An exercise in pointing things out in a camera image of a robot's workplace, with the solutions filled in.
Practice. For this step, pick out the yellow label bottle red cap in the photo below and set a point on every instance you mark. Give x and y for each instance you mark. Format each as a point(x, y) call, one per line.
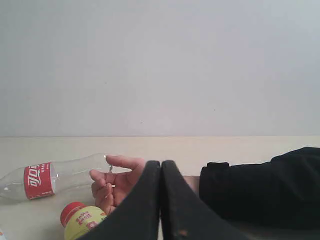
point(78, 219)

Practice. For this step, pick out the clear cola bottle red label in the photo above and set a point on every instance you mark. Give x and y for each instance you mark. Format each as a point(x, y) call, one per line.
point(49, 178)

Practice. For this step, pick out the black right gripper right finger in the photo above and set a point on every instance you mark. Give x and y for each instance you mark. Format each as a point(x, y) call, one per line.
point(184, 216)

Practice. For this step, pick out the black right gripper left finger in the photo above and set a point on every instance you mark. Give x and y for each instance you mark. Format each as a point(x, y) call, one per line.
point(137, 217)

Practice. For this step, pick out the clear bottle white butterfly label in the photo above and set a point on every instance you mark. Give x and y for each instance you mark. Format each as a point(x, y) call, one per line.
point(2, 236)

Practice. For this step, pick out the person's open hand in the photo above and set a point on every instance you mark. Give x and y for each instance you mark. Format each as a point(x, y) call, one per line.
point(110, 189)

